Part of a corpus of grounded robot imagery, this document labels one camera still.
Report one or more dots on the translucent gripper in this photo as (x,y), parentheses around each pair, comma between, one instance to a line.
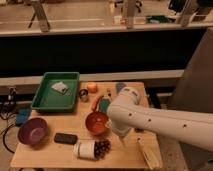
(122,141)

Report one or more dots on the dark grape bunch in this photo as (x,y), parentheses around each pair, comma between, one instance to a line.
(101,148)

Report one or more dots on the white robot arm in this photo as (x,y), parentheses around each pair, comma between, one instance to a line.
(193,128)

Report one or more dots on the green plastic tray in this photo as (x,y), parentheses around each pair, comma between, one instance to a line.
(47,100)

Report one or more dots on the orange bowl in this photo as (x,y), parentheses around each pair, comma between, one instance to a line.
(95,123)

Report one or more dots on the white cup on side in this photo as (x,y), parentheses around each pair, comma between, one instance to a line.
(84,149)

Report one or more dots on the orange round fruit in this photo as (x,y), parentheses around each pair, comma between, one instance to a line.
(92,87)

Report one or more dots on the black rectangular case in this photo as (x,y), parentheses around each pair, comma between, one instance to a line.
(65,138)

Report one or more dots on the small clear packet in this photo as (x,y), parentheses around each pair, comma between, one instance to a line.
(60,87)

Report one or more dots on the purple bowl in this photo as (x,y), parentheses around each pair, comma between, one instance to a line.
(33,131)

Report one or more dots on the blue box on floor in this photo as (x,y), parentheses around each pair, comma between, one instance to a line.
(22,116)

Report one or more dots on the small brush with wooden handle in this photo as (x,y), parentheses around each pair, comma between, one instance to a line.
(109,93)

